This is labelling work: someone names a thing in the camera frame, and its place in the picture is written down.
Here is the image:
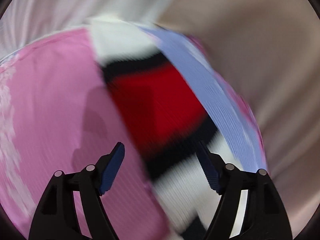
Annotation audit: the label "red white black knit sweater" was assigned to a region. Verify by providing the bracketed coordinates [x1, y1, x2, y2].
[88, 17, 251, 240]

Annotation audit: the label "pink floral bed sheet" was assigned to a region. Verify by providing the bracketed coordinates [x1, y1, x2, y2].
[0, 22, 268, 240]

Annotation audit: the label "beige curtain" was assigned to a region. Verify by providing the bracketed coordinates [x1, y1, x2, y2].
[157, 0, 319, 239]

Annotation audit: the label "white satin curtain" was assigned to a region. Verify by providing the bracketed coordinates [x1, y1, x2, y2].
[1, 0, 172, 57]

